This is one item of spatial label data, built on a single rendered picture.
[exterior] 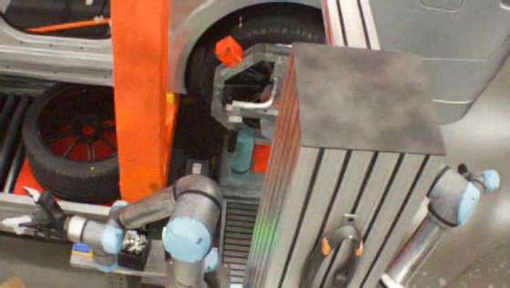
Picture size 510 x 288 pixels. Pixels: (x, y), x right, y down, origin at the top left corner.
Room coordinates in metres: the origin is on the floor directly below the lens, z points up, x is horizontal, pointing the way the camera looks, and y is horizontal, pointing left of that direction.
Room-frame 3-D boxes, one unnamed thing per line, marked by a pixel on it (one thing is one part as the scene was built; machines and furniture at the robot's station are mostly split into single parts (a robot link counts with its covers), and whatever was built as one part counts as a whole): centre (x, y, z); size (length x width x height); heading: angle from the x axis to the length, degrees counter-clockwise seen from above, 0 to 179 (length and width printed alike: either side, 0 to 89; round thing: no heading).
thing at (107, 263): (0.93, 0.39, 1.12); 0.11 x 0.08 x 0.11; 174
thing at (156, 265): (1.31, 0.48, 0.44); 0.43 x 0.17 x 0.03; 95
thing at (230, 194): (2.12, -0.03, 0.13); 0.50 x 0.36 x 0.10; 95
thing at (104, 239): (0.91, 0.39, 1.21); 0.11 x 0.08 x 0.09; 84
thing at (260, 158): (1.98, -0.04, 0.48); 0.16 x 0.12 x 0.17; 5
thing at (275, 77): (1.81, 0.04, 1.03); 0.19 x 0.18 x 0.11; 5
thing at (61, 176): (1.93, 0.82, 0.39); 0.66 x 0.66 x 0.24
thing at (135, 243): (1.31, 0.46, 0.51); 0.20 x 0.14 x 0.13; 87
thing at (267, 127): (1.87, -0.05, 0.85); 0.21 x 0.14 x 0.14; 5
